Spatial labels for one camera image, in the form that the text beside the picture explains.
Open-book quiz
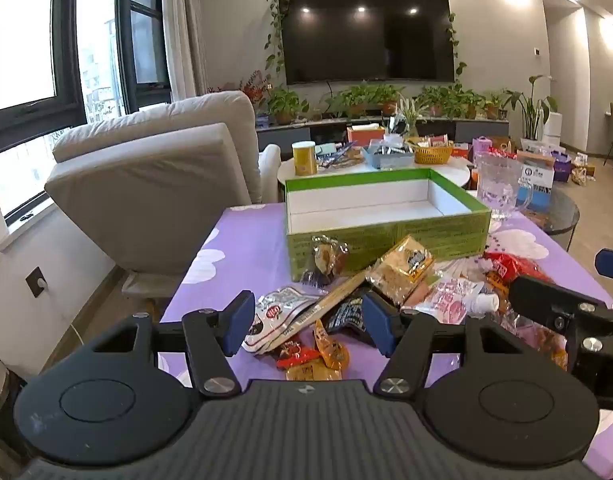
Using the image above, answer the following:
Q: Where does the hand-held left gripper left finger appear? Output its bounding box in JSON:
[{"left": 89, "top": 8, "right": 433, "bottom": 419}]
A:
[{"left": 86, "top": 290, "right": 257, "bottom": 397}]

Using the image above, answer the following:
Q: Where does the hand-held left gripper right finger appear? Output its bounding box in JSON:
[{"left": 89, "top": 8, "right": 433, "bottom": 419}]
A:
[{"left": 361, "top": 292, "right": 532, "bottom": 396}]

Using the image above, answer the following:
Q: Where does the black snack packet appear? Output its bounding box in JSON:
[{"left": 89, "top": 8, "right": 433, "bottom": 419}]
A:
[{"left": 322, "top": 294, "right": 374, "bottom": 346}]

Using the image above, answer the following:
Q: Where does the long tan snack packet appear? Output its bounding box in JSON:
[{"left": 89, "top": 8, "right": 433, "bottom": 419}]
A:
[{"left": 274, "top": 270, "right": 372, "bottom": 346}]

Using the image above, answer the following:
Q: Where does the pink jelly pouch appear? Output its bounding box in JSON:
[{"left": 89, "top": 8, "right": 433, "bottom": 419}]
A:
[{"left": 416, "top": 277, "right": 500, "bottom": 326}]

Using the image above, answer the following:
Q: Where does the green cardboard box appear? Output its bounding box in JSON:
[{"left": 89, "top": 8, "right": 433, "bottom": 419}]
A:
[{"left": 285, "top": 167, "right": 492, "bottom": 283}]

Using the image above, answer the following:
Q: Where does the white red label pouch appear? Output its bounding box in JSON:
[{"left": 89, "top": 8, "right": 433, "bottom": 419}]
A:
[{"left": 242, "top": 285, "right": 321, "bottom": 356}]

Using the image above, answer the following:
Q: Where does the large red snack packet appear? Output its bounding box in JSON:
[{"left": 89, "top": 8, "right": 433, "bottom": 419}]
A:
[{"left": 481, "top": 252, "right": 552, "bottom": 293}]

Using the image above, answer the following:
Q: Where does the clear packet reddish snack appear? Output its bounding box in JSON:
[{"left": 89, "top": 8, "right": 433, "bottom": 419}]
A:
[{"left": 501, "top": 310, "right": 571, "bottom": 373}]

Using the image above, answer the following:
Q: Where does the orange candy packet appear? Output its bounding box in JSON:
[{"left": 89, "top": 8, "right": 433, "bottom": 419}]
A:
[{"left": 312, "top": 320, "right": 350, "bottom": 372}]

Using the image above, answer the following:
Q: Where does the yellow cracker packet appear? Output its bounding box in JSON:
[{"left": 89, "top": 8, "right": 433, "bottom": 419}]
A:
[{"left": 365, "top": 235, "right": 435, "bottom": 307}]

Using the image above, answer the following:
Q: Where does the small red snack packet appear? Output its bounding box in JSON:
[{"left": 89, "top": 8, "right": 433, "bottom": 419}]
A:
[{"left": 275, "top": 341, "right": 321, "bottom": 368}]

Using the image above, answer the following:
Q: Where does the dark glass round table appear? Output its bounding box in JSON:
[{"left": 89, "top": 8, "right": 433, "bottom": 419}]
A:
[{"left": 466, "top": 187, "right": 581, "bottom": 252}]

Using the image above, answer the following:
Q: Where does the white paper sachet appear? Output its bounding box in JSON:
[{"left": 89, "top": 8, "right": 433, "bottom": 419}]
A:
[{"left": 433, "top": 257, "right": 492, "bottom": 281}]

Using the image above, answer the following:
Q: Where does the flat orange snack packet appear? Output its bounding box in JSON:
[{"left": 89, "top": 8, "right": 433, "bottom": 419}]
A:
[{"left": 285, "top": 362, "right": 343, "bottom": 382}]

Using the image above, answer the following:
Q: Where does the clear wrapped brown snack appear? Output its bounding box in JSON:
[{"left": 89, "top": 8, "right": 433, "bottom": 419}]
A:
[{"left": 301, "top": 235, "right": 351, "bottom": 288}]

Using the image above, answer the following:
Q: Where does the purple flowered tablecloth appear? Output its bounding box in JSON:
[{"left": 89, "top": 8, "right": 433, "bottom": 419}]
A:
[{"left": 159, "top": 202, "right": 613, "bottom": 478}]

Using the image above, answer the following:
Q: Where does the purple gift bag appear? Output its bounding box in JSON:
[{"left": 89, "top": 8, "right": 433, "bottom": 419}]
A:
[{"left": 551, "top": 152, "right": 573, "bottom": 183}]

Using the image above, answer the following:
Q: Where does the white blue cardboard box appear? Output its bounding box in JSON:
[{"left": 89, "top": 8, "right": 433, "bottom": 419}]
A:
[{"left": 516, "top": 152, "right": 557, "bottom": 212}]

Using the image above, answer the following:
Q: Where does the glass mug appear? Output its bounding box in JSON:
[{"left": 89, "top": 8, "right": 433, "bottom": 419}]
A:
[{"left": 473, "top": 152, "right": 534, "bottom": 221}]

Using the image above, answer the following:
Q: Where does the beige recliner armchair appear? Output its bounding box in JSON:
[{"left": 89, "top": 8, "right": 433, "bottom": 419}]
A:
[{"left": 45, "top": 91, "right": 282, "bottom": 306}]

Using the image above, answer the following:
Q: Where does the blue plastic tray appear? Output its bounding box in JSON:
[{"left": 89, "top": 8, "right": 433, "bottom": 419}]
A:
[{"left": 362, "top": 145, "right": 416, "bottom": 170}]

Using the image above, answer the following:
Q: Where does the yellow woven basket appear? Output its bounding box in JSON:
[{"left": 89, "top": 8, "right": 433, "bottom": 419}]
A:
[{"left": 413, "top": 142, "right": 454, "bottom": 166}]

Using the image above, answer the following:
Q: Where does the yellow can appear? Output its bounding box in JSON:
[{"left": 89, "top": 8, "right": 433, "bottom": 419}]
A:
[{"left": 292, "top": 141, "right": 319, "bottom": 177}]

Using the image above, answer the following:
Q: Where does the tall leafy plant white pot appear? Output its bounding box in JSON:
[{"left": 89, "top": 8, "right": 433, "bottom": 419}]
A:
[{"left": 503, "top": 74, "right": 562, "bottom": 152}]

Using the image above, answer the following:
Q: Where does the orange tissue box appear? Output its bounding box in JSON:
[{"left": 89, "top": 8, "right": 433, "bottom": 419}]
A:
[{"left": 347, "top": 125, "right": 386, "bottom": 146}]

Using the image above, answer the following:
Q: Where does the grey television cabinet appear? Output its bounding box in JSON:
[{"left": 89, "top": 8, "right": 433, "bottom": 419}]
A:
[{"left": 256, "top": 117, "right": 509, "bottom": 153}]

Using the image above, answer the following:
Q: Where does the spider plant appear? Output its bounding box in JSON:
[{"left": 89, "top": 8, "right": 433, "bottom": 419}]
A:
[{"left": 399, "top": 99, "right": 432, "bottom": 138}]

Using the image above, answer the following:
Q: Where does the row of potted green plants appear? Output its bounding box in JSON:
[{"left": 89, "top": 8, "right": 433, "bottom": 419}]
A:
[{"left": 266, "top": 82, "right": 509, "bottom": 126}]

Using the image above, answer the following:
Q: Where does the red flower plant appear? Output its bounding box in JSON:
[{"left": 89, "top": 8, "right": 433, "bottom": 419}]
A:
[{"left": 239, "top": 71, "right": 272, "bottom": 111}]

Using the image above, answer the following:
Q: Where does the white curtain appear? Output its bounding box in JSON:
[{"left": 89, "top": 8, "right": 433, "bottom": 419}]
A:
[{"left": 161, "top": 0, "right": 210, "bottom": 103}]

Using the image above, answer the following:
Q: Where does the black framed window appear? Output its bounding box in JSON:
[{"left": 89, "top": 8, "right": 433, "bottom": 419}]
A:
[{"left": 0, "top": 0, "right": 172, "bottom": 223}]

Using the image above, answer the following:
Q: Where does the wall socket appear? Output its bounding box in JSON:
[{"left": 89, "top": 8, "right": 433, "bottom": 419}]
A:
[{"left": 26, "top": 266, "right": 50, "bottom": 298}]

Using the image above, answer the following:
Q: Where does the wall mounted television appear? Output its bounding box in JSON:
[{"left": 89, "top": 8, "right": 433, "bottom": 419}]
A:
[{"left": 278, "top": 0, "right": 457, "bottom": 86}]

